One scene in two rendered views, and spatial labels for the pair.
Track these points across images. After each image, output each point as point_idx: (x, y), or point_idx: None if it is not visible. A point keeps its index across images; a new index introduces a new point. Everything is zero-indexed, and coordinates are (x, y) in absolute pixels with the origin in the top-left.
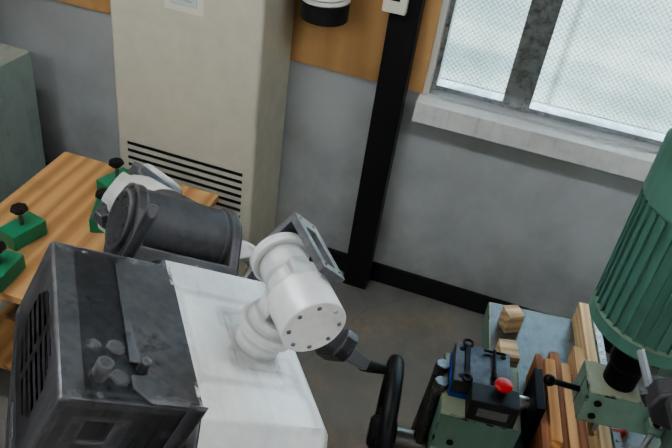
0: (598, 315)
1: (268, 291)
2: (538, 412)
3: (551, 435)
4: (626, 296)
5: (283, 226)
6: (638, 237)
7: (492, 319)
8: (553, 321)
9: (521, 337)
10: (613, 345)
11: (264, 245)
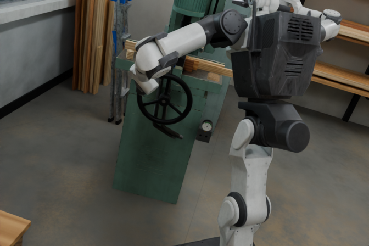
0: (192, 13)
1: (266, 4)
2: None
3: (186, 57)
4: (199, 1)
5: None
6: None
7: (126, 59)
8: (126, 51)
9: (134, 57)
10: (183, 24)
11: None
